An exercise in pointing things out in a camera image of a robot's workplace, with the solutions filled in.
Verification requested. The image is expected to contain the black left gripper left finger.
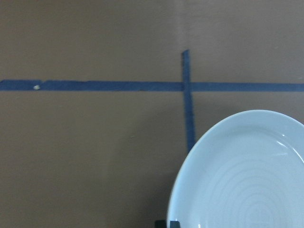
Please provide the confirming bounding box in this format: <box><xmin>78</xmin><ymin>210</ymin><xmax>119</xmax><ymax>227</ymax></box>
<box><xmin>154</xmin><ymin>220</ymin><xmax>166</xmax><ymax>228</ymax></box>

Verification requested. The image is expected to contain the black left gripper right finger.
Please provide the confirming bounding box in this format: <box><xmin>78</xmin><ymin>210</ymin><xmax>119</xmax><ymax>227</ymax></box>
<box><xmin>169</xmin><ymin>221</ymin><xmax>181</xmax><ymax>228</ymax></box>

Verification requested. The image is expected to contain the light blue plate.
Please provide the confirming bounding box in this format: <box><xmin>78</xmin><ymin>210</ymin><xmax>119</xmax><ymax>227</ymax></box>
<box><xmin>166</xmin><ymin>110</ymin><xmax>304</xmax><ymax>228</ymax></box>

